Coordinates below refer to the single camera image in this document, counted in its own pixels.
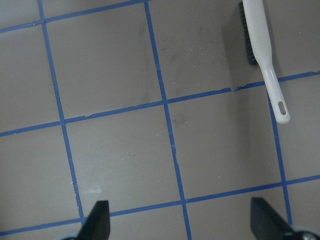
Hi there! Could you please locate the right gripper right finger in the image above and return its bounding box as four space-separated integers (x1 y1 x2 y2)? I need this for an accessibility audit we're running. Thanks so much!
250 197 320 240

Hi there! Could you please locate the beige hand brush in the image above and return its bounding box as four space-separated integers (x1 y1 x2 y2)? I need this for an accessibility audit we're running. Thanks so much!
239 0 290 124

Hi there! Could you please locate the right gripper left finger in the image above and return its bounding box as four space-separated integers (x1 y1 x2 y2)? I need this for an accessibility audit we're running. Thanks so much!
75 200 111 240

